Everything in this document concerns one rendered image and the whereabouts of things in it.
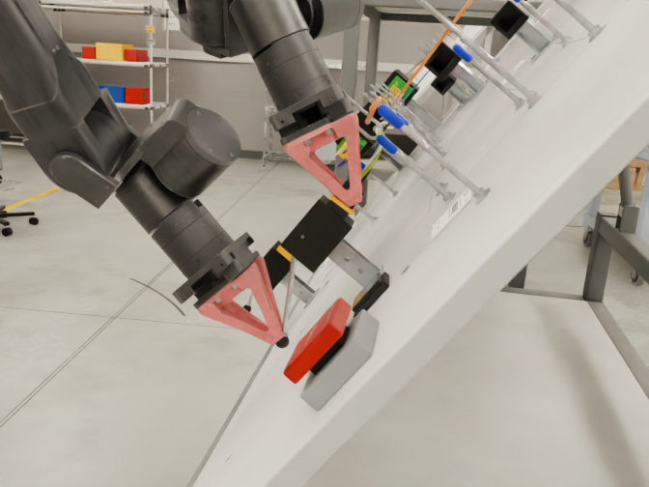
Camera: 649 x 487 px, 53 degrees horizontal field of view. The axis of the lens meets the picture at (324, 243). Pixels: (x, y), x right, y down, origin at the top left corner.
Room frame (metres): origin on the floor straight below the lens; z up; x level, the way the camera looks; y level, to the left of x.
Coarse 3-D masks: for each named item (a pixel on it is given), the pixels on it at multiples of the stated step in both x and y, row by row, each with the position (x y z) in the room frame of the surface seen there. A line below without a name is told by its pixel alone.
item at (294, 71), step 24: (288, 48) 0.58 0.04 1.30; (312, 48) 0.59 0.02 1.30; (264, 72) 0.59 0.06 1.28; (288, 72) 0.58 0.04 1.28; (312, 72) 0.58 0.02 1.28; (288, 96) 0.58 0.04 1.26; (312, 96) 0.55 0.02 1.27; (336, 96) 0.55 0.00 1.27; (288, 120) 0.55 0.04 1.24; (312, 120) 0.59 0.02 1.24
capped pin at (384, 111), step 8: (384, 112) 0.47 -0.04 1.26; (392, 112) 0.47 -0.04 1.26; (392, 120) 0.47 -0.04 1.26; (400, 120) 0.47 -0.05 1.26; (400, 128) 0.47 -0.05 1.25; (408, 128) 0.47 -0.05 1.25; (416, 136) 0.47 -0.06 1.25; (424, 144) 0.47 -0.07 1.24; (432, 152) 0.47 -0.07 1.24; (440, 160) 0.47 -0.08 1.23; (448, 168) 0.47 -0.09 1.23; (456, 168) 0.47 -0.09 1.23; (456, 176) 0.47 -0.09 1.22; (464, 176) 0.47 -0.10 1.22; (464, 184) 0.47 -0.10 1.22; (472, 184) 0.46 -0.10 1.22; (480, 192) 0.46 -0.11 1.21; (488, 192) 0.46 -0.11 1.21; (480, 200) 0.46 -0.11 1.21
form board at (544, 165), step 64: (576, 0) 0.93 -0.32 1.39; (640, 0) 0.53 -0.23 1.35; (512, 64) 1.03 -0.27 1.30; (576, 64) 0.56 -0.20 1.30; (640, 64) 0.38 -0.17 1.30; (448, 128) 1.15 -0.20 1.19; (512, 128) 0.59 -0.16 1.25; (576, 128) 0.39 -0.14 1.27; (640, 128) 0.33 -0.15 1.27; (384, 192) 1.29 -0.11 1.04; (512, 192) 0.40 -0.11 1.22; (576, 192) 0.33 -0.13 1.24; (384, 256) 0.65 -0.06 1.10; (448, 256) 0.41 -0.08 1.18; (512, 256) 0.33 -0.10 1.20; (384, 320) 0.42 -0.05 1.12; (448, 320) 0.34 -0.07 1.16; (256, 384) 0.75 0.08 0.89; (384, 384) 0.34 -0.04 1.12; (256, 448) 0.45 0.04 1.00; (320, 448) 0.35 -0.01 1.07
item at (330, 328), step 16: (336, 304) 0.42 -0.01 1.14; (320, 320) 0.42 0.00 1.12; (336, 320) 0.39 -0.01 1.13; (304, 336) 0.43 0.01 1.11; (320, 336) 0.38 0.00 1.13; (336, 336) 0.38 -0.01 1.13; (304, 352) 0.39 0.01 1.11; (320, 352) 0.38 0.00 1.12; (336, 352) 0.39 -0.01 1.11; (288, 368) 0.39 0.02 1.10; (304, 368) 0.39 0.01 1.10; (320, 368) 0.39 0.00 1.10
